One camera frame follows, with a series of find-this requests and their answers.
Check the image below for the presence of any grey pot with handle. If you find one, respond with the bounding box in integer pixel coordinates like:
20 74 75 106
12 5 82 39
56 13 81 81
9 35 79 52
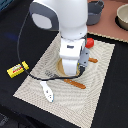
87 0 104 25

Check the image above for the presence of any wooden handled knife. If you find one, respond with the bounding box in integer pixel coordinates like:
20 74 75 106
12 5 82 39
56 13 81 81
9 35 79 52
88 58 98 63

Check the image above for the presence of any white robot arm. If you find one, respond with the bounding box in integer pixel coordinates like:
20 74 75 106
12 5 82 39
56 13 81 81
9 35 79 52
29 0 88 76

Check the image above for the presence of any yellow butter box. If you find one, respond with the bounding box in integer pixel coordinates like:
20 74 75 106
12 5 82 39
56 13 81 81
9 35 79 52
7 61 29 78

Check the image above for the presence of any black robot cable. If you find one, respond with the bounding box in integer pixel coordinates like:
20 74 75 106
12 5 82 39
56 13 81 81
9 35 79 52
15 12 88 81

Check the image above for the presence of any red toy tomato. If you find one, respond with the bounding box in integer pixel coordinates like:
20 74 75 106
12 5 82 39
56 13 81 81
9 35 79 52
85 38 94 48

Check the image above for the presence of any pink toy stove board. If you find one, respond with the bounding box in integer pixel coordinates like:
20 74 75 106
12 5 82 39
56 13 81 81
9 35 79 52
88 1 128 43

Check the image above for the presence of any round wooden plate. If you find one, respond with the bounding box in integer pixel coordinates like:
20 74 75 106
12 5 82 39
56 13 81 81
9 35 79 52
56 59 80 77

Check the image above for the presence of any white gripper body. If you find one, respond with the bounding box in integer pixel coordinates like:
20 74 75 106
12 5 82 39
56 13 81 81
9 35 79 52
59 38 89 76

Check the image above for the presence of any beige woven placemat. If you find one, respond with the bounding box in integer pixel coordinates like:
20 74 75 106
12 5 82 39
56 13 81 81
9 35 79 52
12 30 116 128

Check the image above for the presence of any beige bowl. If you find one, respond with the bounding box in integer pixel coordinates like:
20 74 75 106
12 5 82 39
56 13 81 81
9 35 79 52
117 4 128 30

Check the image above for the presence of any wooden handled fork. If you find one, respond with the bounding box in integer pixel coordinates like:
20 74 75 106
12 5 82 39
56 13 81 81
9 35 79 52
44 70 87 90

